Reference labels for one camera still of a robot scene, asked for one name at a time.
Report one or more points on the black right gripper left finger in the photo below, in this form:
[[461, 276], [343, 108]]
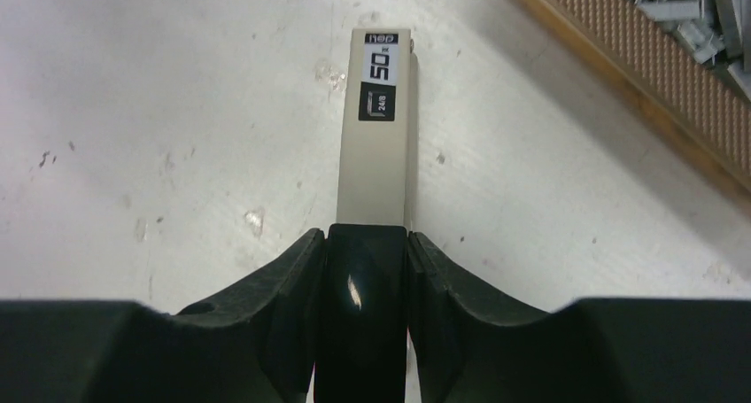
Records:
[[250, 342]]

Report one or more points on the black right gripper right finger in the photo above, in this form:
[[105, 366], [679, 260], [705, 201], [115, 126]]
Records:
[[475, 343]]

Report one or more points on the brown wooden tray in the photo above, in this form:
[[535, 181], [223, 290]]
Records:
[[703, 119]]

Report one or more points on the pile of grey staples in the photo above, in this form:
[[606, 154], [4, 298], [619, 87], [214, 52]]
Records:
[[716, 34]]

